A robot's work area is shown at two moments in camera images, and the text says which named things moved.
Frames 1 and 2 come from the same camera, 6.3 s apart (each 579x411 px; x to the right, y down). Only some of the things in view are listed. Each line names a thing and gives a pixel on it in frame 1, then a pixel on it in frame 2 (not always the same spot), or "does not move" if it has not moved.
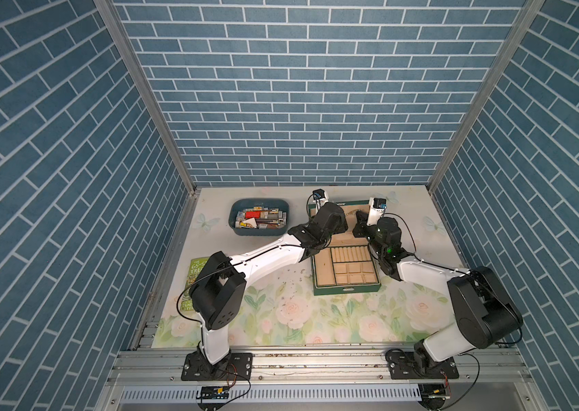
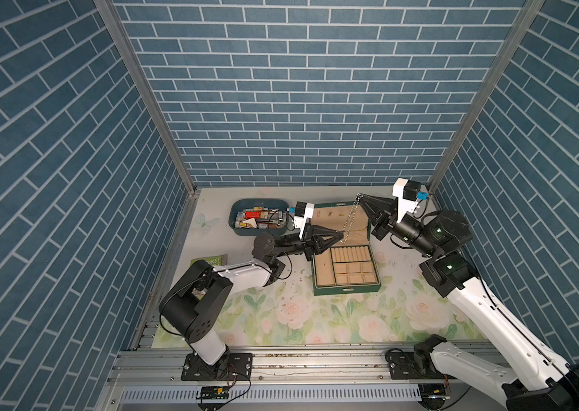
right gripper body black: [370, 235] to [409, 233]
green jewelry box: [347, 265] does not move
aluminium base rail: [327, 380] does not move
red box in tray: [252, 214] does not move
